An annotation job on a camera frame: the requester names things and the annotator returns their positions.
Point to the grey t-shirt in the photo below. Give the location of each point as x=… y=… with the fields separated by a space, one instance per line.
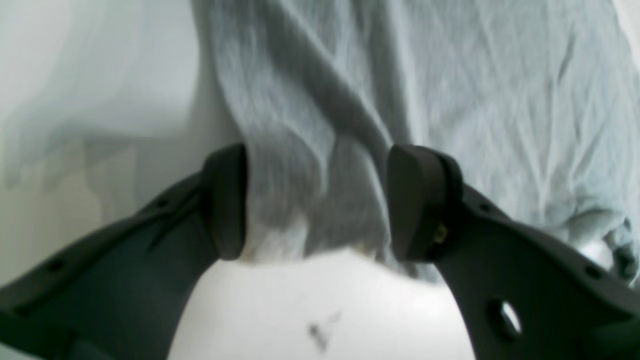
x=537 y=101

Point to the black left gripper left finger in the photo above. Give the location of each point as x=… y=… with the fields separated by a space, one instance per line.
x=119 y=293

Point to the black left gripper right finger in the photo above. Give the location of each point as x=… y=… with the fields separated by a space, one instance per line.
x=523 y=294

